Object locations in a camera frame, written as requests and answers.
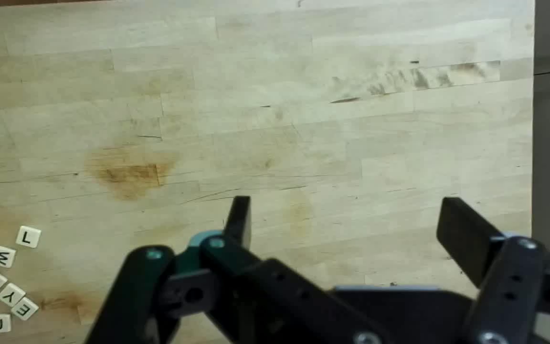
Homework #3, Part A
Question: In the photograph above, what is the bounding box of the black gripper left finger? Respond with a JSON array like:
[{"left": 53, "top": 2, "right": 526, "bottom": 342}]
[{"left": 81, "top": 195, "right": 385, "bottom": 344}]

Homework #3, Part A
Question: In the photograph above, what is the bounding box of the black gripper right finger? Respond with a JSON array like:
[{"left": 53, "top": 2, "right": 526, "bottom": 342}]
[{"left": 435, "top": 195, "right": 550, "bottom": 344}]

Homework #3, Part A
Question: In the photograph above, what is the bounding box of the cream letter tile L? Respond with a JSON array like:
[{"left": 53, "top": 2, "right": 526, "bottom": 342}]
[{"left": 12, "top": 223, "right": 43, "bottom": 250}]

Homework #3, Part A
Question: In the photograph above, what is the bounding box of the cream letter tile Y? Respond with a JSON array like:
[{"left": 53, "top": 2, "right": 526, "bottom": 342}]
[{"left": 0, "top": 281, "right": 26, "bottom": 309}]

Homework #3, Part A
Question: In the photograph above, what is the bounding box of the cream letter tile W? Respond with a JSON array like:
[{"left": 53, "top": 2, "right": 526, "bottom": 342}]
[{"left": 0, "top": 242, "right": 16, "bottom": 269}]

